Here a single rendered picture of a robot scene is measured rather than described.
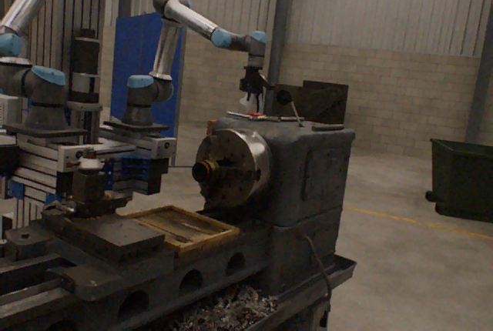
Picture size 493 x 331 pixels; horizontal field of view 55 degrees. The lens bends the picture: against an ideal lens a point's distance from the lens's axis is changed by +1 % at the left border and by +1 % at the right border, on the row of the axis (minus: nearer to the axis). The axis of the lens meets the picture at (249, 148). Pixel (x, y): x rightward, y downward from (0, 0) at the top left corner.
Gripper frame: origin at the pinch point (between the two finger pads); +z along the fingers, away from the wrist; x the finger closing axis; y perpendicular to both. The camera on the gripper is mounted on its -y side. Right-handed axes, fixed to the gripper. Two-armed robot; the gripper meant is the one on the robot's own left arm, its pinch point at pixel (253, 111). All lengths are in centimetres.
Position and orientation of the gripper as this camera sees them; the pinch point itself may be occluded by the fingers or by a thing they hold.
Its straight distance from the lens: 213.4
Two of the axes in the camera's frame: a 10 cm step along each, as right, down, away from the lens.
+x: -6.0, 0.5, -8.0
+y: -7.9, -1.8, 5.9
